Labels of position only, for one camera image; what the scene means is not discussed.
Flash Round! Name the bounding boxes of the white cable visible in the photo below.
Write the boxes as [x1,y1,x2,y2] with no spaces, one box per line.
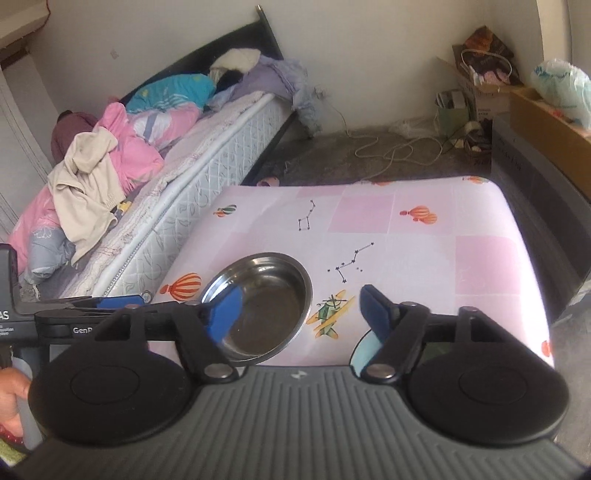
[318,88,455,171]

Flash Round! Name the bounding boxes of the black bed frame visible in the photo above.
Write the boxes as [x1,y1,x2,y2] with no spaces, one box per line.
[117,4,303,185]

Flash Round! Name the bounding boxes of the teal ceramic bowl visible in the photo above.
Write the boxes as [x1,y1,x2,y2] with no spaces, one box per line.
[349,329,385,370]

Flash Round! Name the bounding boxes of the maroon cloth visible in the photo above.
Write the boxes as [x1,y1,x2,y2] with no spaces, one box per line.
[50,110,100,160]

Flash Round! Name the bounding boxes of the dark grey cabinet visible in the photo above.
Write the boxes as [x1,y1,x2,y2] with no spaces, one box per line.
[490,113,591,324]

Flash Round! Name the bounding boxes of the small cardboard box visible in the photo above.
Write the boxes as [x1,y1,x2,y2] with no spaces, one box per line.
[436,44,525,121]

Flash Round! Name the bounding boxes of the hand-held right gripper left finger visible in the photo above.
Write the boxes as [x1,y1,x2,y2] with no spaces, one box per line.
[95,285,244,385]

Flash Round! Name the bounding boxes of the pink blanket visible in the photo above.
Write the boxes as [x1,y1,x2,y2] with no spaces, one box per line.
[9,102,201,280]

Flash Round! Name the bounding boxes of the brown gift bag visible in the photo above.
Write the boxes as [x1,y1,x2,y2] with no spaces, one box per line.
[461,25,517,88]

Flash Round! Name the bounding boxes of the lilac pillow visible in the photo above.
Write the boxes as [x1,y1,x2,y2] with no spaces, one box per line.
[210,55,296,112]

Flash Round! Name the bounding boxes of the cream cloth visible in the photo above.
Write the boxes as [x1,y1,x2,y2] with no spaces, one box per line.
[47,128,126,266]

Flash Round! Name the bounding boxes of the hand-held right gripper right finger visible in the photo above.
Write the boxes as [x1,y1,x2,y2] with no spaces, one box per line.
[359,285,482,382]

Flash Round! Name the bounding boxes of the lilac ruffled blanket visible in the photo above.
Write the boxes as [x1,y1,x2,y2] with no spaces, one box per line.
[272,59,325,137]

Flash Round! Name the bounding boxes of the small steel bowl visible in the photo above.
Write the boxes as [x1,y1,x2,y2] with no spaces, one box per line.
[201,252,313,364]

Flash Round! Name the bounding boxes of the pale green box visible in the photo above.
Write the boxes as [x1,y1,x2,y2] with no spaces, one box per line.
[435,90,479,140]

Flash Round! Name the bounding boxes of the long cardboard box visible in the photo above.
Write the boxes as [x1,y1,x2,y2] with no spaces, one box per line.
[509,85,591,204]

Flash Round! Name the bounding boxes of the blue printed blanket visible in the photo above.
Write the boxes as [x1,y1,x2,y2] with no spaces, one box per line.
[126,74,217,114]

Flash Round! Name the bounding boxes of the white wardrobe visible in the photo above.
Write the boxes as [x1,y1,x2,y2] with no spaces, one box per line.
[0,46,55,232]

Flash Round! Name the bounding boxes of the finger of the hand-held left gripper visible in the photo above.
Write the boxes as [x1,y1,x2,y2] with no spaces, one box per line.
[68,293,154,315]

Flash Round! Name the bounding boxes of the pink printed tablecloth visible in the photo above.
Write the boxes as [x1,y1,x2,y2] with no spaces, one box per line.
[152,175,555,370]

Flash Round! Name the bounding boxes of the person's left hand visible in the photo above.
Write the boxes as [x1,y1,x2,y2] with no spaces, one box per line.
[0,368,32,439]

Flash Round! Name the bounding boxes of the pale green plastic bag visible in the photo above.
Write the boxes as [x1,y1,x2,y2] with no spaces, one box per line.
[530,58,591,124]

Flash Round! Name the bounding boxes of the white quilted mattress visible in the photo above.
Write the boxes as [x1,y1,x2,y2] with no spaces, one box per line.
[28,90,298,301]

